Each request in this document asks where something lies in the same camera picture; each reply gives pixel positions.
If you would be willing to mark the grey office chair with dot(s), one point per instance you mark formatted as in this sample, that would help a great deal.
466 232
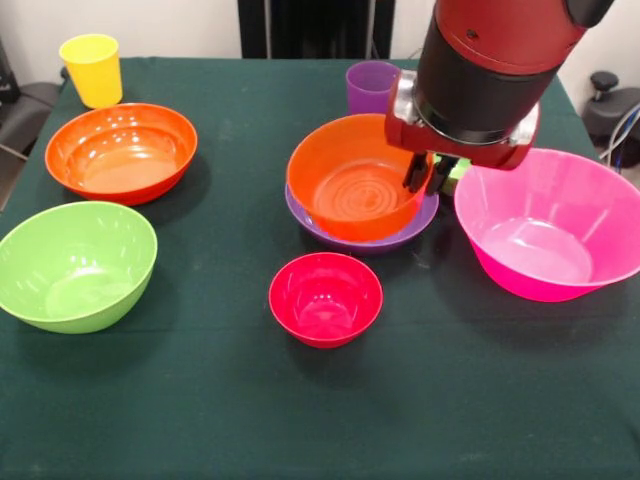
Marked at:
30 107

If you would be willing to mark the yellow plastic cup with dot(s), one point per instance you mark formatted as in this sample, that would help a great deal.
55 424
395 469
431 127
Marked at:
92 75

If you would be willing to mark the purple plastic cup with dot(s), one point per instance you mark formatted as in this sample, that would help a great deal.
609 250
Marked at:
367 90

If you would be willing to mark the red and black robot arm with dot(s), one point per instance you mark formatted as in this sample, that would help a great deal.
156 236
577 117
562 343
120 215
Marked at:
490 60

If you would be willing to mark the large pink plastic bowl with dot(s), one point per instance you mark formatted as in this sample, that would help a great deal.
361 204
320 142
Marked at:
540 225

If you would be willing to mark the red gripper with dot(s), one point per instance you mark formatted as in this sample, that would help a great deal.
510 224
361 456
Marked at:
450 150

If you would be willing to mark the small green plastic bowl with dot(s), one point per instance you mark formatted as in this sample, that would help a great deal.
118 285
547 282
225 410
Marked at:
457 175

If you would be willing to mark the purple plastic bowl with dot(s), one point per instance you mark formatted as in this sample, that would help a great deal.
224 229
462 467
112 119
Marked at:
365 245

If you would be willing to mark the small orange plastic bowl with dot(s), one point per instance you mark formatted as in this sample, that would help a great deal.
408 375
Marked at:
350 190

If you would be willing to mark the large orange plastic bowl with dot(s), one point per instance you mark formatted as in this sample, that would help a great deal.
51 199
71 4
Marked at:
120 155

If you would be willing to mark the dark green tablecloth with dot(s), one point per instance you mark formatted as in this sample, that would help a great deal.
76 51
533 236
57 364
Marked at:
320 400

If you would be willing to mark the large green plastic bowl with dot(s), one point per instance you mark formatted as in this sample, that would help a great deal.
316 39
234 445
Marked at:
75 265

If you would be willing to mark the small red plastic bowl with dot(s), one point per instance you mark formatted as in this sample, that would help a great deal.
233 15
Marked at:
325 305

